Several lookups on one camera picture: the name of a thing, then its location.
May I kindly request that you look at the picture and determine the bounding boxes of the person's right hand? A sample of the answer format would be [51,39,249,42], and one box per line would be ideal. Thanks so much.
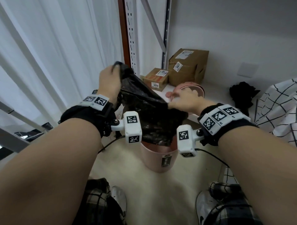
[167,87,216,116]

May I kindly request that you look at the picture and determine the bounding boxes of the person's left hand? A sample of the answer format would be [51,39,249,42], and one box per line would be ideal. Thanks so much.
[97,64,122,106]

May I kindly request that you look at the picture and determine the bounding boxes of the pink bin lid ring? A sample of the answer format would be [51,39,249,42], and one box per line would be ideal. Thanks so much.
[165,82,206,102]

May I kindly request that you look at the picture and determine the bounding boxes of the glossy black trash bag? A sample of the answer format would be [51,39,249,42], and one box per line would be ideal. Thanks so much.
[114,61,188,147]

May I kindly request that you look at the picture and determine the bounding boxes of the pink trash bin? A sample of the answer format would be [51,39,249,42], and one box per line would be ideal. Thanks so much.
[140,137,179,173]

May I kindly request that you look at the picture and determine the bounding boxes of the person's left forearm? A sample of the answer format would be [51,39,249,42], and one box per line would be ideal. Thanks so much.
[0,118,102,225]

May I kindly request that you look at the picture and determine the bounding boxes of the person's right forearm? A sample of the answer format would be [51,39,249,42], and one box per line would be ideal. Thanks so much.
[218,131,297,225]

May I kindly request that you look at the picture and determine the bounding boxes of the black white marker wristband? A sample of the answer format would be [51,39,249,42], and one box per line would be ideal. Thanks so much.
[197,104,259,146]
[60,94,114,137]

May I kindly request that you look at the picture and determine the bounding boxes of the large brown cardboard box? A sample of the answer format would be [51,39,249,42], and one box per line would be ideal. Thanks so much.
[168,48,209,87]

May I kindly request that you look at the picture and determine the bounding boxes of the small brown cardboard box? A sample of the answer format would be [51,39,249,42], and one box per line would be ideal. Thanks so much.
[143,67,169,92]

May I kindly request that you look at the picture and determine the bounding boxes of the white metal shelf rack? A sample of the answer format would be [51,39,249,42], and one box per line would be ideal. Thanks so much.
[124,0,256,125]

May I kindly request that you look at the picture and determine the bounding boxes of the white sheer curtain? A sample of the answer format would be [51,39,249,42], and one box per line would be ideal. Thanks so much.
[0,0,125,125]

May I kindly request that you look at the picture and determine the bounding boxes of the black glossy board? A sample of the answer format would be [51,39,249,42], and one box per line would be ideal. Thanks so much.
[14,123,56,143]

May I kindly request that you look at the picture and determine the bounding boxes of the white sneaker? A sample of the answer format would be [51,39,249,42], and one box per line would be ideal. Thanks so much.
[111,185,127,218]
[196,190,220,225]

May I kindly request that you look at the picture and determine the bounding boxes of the black white plaid trousers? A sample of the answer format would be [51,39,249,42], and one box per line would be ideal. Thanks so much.
[72,177,264,225]

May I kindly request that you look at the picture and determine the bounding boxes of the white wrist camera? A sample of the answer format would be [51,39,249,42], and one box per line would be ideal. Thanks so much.
[176,124,205,158]
[111,111,142,144]

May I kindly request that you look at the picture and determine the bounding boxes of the black camera cable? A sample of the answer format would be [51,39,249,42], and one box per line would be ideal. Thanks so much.
[97,135,126,155]
[194,148,230,168]

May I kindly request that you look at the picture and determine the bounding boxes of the white wall plate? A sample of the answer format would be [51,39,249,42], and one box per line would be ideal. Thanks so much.
[237,62,259,78]

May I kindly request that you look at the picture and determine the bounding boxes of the white metal frame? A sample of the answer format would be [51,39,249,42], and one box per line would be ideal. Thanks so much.
[0,4,58,153]

